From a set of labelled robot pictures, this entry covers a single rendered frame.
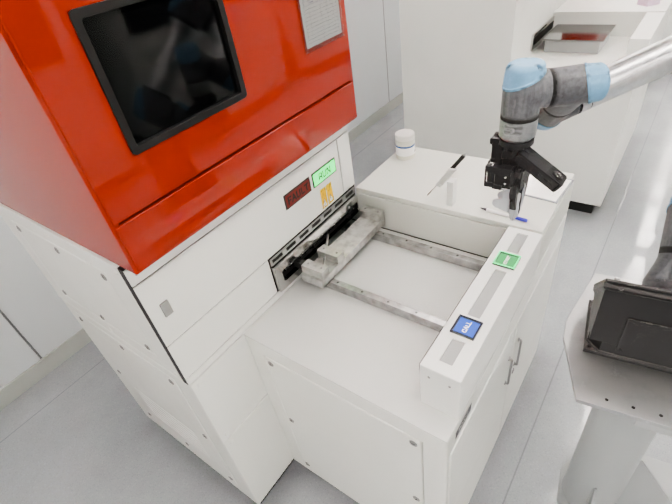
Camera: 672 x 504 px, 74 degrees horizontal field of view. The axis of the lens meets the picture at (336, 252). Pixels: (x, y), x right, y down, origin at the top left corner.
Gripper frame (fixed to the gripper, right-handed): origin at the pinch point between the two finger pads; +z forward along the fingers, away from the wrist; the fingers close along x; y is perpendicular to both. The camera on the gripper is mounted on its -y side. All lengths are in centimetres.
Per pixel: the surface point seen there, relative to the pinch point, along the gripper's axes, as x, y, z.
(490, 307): 17.5, -1.5, 14.6
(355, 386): 44, 21, 29
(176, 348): 64, 59, 15
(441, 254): -8.0, 22.7, 26.1
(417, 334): 22.5, 15.4, 28.5
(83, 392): 74, 177, 110
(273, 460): 54, 59, 90
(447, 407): 40.0, -1.1, 25.6
